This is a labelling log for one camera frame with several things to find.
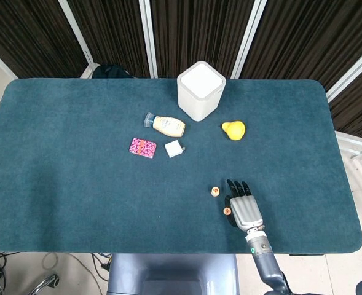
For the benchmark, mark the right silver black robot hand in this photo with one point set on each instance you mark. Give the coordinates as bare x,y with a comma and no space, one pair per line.
246,212

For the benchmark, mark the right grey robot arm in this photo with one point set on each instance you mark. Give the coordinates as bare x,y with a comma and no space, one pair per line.
265,264

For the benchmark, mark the yellow pear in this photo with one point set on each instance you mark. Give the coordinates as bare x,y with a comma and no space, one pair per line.
234,130

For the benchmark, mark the white power adapter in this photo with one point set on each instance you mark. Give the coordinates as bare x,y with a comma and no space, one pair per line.
172,149

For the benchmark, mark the blue grey robot torso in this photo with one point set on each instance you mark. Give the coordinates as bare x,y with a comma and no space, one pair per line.
168,276

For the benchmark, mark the cream squeeze bottle clear cap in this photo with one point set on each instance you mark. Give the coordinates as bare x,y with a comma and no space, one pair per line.
168,125

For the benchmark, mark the pink patterned card deck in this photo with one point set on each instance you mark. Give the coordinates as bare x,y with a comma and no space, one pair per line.
145,147

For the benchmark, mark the white square bin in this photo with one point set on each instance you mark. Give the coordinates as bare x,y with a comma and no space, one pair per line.
200,92

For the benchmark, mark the teal velvet table cloth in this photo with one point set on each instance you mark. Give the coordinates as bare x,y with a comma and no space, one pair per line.
76,190

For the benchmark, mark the black chair back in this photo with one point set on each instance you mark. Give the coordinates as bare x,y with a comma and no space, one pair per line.
110,72

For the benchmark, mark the chrome chair leg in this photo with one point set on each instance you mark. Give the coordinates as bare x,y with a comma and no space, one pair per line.
45,281

